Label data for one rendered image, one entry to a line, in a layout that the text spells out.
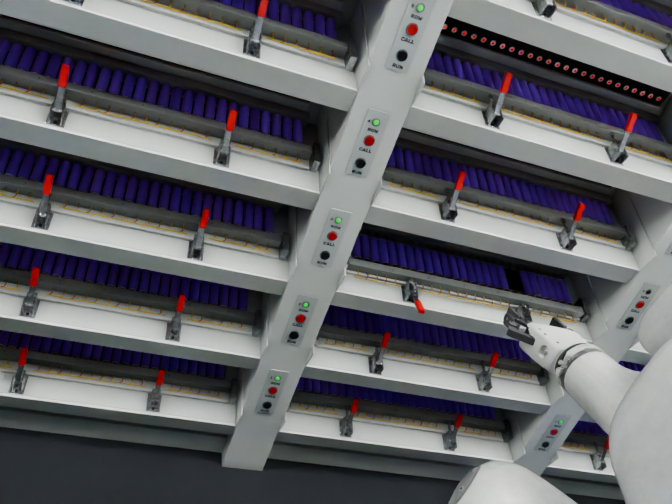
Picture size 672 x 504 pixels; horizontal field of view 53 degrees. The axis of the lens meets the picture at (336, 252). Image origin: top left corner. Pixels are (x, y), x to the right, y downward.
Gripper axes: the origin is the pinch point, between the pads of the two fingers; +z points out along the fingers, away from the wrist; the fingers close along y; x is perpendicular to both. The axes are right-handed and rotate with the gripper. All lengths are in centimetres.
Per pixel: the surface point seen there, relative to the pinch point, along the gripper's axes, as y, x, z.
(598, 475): 56, -48, 28
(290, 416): -27, -45, 31
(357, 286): -25.5, -7.6, 21.1
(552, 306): 19.7, -3.7, 22.9
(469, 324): 0.5, -10.5, 20.2
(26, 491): -78, -62, 19
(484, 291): 2.7, -3.7, 23.0
